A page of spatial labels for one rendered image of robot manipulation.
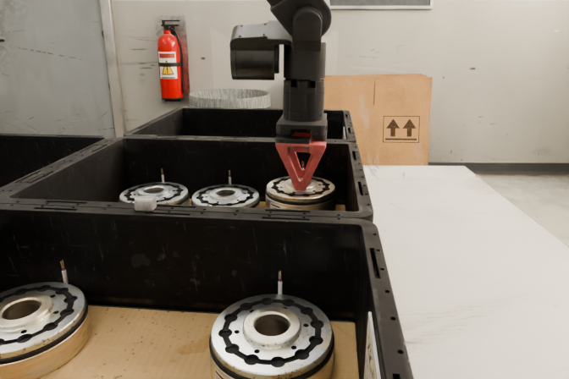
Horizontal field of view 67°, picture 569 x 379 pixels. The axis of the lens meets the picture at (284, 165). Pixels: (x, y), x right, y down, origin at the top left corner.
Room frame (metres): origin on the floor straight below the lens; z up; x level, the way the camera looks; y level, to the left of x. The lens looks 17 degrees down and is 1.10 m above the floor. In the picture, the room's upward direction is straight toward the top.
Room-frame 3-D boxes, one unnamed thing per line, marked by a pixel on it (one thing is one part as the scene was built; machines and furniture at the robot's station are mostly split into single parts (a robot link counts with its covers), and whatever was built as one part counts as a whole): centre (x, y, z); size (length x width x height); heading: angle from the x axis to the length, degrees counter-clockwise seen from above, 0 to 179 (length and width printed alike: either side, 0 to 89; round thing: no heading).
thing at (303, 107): (0.60, -0.03, 1.00); 0.10 x 0.07 x 0.07; 174
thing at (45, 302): (0.32, 0.23, 0.86); 0.05 x 0.05 x 0.01
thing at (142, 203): (0.40, 0.14, 0.94); 0.02 x 0.01 x 0.01; 84
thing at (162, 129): (0.84, 0.07, 0.87); 0.40 x 0.30 x 0.11; 84
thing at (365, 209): (0.54, 0.10, 0.92); 0.40 x 0.30 x 0.02; 84
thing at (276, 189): (0.60, -0.02, 0.88); 0.10 x 0.10 x 0.01
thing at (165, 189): (0.62, 0.20, 0.86); 0.05 x 0.05 x 0.01
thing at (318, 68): (0.60, -0.02, 1.06); 0.07 x 0.06 x 0.07; 89
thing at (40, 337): (0.32, 0.23, 0.86); 0.10 x 0.10 x 0.01
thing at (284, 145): (0.59, -0.02, 0.93); 0.07 x 0.07 x 0.09; 84
